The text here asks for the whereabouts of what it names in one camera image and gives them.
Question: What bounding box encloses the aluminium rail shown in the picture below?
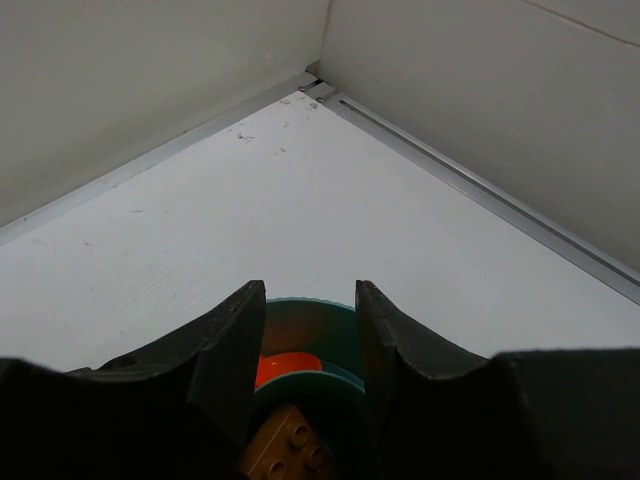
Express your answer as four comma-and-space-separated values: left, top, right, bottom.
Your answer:
318, 81, 639, 303
1, 72, 320, 246

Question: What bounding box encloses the teal divided round container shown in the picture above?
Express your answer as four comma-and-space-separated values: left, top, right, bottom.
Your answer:
249, 297, 382, 479

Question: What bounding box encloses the brown lego plate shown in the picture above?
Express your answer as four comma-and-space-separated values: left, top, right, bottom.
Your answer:
236, 404, 340, 480

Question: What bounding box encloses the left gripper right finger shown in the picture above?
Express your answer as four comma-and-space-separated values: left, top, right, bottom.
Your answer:
355, 281, 639, 479

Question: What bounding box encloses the rear aluminium rail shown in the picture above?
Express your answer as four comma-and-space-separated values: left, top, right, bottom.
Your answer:
1, 72, 320, 246

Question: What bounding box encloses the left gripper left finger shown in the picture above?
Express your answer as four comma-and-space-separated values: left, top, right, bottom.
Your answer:
1, 280, 266, 479

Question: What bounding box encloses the orange lego dish piece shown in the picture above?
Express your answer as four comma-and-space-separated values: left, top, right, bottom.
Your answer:
254, 352, 323, 389

